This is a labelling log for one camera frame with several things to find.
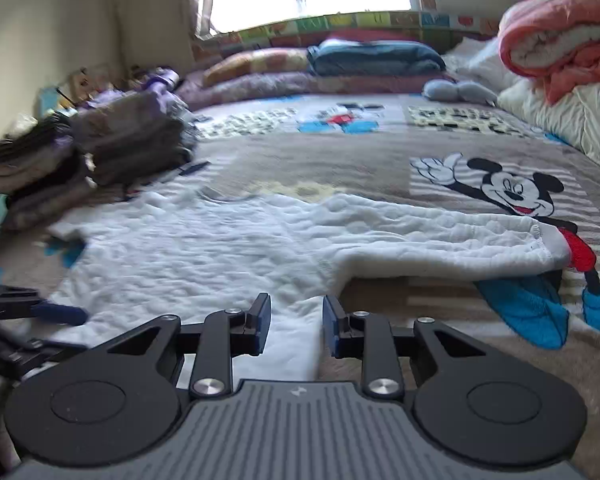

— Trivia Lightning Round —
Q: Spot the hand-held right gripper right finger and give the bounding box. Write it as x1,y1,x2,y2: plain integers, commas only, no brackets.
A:
322,295,500,403

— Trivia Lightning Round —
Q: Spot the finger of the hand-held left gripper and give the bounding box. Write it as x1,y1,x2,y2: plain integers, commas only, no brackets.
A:
0,284,90,327
9,336,89,367

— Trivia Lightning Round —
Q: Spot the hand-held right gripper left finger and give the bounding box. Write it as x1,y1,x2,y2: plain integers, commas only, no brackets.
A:
99,292,272,402

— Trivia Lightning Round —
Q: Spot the white quilted sweatshirt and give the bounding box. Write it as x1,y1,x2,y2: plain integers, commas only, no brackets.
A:
47,192,572,386

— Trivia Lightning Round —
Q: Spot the stack of dark folded clothes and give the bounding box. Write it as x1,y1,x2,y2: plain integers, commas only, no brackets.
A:
0,114,99,232

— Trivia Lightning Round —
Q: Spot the stack of grey folded clothes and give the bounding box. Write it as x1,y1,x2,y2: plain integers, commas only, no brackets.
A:
72,91,199,190

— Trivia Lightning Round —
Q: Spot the cartoon mouse printed blanket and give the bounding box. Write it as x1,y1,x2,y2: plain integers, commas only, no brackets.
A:
0,91,600,480

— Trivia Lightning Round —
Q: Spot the purple quilt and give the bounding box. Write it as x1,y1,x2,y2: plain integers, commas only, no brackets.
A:
175,71,461,111

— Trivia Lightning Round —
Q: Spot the purple white toy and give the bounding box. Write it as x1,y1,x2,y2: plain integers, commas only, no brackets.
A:
129,67,182,95

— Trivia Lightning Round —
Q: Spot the yellow pink patterned pillow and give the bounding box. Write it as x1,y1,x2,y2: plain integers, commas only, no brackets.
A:
202,47,313,87

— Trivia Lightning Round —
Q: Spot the light blue plush toy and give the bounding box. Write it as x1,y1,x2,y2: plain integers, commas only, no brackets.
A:
422,79,499,106

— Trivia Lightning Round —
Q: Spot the blue folded blanket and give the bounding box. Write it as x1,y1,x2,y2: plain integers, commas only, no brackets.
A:
307,40,447,79

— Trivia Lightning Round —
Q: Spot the colourful alphabet foam mat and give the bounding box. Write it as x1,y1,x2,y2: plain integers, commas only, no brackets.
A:
192,10,503,61

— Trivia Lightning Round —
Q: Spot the white comforter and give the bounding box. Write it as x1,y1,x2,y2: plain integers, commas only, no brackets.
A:
442,37,600,173

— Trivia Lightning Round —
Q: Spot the pink folded quilt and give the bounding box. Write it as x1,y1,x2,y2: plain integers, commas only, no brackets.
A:
497,0,600,106

